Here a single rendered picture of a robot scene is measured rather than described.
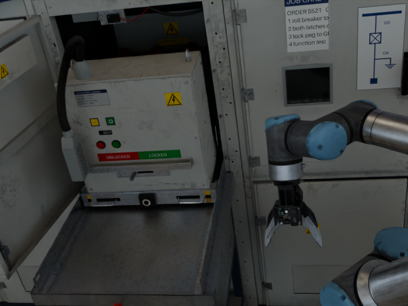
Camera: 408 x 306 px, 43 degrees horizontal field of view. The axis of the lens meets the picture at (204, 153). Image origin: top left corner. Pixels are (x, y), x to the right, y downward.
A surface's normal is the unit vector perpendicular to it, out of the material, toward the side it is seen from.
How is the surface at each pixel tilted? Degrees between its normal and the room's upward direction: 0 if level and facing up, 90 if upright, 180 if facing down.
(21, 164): 90
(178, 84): 90
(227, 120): 90
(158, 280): 0
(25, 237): 90
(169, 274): 0
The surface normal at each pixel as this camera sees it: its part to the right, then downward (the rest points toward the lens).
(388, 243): -0.06, -0.92
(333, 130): 0.48, 0.13
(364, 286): -0.44, -0.42
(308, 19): -0.14, 0.53
